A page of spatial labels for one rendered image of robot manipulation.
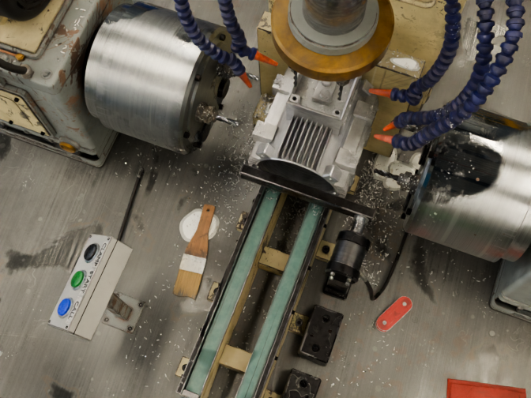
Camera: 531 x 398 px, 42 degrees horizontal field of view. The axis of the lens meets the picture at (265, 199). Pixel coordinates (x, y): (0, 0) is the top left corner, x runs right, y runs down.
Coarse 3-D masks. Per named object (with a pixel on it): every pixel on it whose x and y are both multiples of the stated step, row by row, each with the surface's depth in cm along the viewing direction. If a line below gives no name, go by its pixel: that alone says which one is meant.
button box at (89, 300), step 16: (96, 240) 118; (112, 240) 116; (80, 256) 119; (96, 256) 116; (112, 256) 116; (128, 256) 118; (96, 272) 114; (112, 272) 116; (64, 288) 118; (80, 288) 114; (96, 288) 114; (112, 288) 116; (80, 304) 112; (96, 304) 114; (64, 320) 113; (80, 320) 112; (96, 320) 114; (80, 336) 113
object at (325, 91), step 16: (304, 80) 122; (352, 80) 122; (288, 96) 117; (304, 96) 121; (320, 96) 119; (336, 96) 121; (352, 96) 121; (288, 112) 120; (304, 112) 118; (320, 112) 116; (336, 112) 117; (336, 128) 119
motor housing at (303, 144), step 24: (288, 72) 130; (360, 96) 126; (288, 120) 123; (360, 120) 125; (288, 144) 120; (312, 144) 120; (336, 144) 122; (360, 144) 125; (264, 168) 131; (288, 168) 134; (312, 168) 118; (336, 192) 124
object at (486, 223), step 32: (416, 128) 123; (480, 128) 113; (512, 128) 114; (448, 160) 111; (480, 160) 111; (512, 160) 110; (416, 192) 116; (448, 192) 112; (480, 192) 111; (512, 192) 110; (416, 224) 118; (448, 224) 115; (480, 224) 113; (512, 224) 111; (480, 256) 120; (512, 256) 117
